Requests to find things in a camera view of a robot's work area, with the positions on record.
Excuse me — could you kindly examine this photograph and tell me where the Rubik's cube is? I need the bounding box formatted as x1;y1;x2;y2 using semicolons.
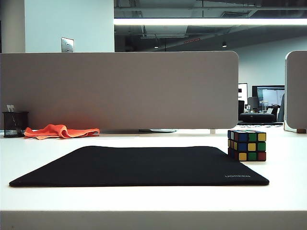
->
227;129;267;161

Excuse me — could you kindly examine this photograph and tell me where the black Ugreen mouse pad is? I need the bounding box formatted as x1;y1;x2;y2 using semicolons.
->
9;145;270;188

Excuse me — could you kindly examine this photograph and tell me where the flat metal stand base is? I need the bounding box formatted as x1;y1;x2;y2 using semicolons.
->
100;128;177;134

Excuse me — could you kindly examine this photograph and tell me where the wide grey desk divider panel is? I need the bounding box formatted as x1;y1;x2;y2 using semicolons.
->
0;50;240;130

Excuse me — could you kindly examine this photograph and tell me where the white framed board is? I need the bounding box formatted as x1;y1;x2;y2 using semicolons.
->
238;82;248;104

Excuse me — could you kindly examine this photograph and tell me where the orange cloth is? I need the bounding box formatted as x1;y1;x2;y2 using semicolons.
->
24;124;100;139

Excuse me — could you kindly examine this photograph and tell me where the checkerboard pattern sheet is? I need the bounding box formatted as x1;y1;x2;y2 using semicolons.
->
237;121;284;127

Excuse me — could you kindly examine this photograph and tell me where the long ceiling light strip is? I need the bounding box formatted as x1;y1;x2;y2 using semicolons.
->
114;18;307;26

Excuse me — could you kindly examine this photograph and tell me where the black computer monitor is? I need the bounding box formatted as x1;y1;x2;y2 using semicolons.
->
251;85;285;106

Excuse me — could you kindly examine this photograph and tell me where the black mesh pen holder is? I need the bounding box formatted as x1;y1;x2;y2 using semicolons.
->
2;111;29;138

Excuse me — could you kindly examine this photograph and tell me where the narrow grey desk divider panel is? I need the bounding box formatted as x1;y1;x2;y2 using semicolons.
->
284;50;307;132

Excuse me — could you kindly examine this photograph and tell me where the metal wall switch plate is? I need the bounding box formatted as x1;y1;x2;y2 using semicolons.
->
60;36;74;53

